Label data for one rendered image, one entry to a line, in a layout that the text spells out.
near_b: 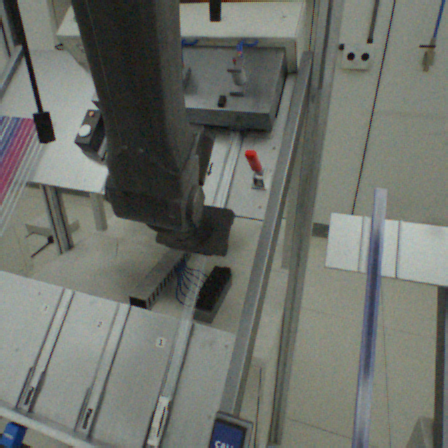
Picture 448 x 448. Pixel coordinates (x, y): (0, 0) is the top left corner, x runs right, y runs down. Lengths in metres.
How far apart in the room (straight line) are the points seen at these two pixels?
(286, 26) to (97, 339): 0.59
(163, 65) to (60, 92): 0.68
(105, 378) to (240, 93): 0.49
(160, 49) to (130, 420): 0.50
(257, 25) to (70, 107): 0.42
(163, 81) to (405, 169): 2.13
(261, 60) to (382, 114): 1.60
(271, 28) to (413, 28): 1.55
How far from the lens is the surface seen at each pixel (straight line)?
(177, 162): 0.27
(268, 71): 0.64
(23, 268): 2.21
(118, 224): 1.32
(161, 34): 0.22
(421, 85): 2.21
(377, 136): 2.24
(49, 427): 0.64
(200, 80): 0.66
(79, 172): 0.74
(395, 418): 1.59
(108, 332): 0.61
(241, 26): 0.70
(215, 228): 0.48
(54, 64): 0.97
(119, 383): 0.60
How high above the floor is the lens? 1.24
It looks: 29 degrees down
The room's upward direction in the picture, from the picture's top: straight up
